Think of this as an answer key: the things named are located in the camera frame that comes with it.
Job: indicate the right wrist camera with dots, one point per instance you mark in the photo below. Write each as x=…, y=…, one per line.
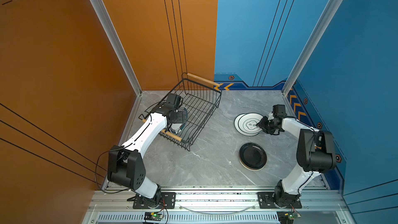
x=278, y=112

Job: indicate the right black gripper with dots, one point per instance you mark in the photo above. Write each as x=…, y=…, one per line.
x=261, y=125

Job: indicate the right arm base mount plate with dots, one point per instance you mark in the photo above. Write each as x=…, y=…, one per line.
x=268, y=200

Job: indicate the circuit board right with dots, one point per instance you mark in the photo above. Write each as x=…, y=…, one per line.
x=288, y=217

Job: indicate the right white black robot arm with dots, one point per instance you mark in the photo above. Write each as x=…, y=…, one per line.
x=315, y=154

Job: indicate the black wire dish rack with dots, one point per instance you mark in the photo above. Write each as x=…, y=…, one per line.
x=200, y=97

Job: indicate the white plate green rim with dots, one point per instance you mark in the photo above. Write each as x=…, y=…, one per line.
x=250, y=120
x=239, y=126

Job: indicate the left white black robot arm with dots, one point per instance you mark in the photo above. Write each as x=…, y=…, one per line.
x=125, y=163

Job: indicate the black plate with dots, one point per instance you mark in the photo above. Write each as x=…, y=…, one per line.
x=252, y=155

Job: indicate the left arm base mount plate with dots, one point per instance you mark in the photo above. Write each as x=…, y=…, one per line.
x=165, y=199

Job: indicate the green circuit board left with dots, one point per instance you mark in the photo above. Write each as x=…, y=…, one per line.
x=153, y=217

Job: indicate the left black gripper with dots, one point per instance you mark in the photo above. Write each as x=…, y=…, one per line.
x=181, y=116

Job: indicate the white plate green rim front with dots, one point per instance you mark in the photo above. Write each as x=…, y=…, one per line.
x=239, y=126

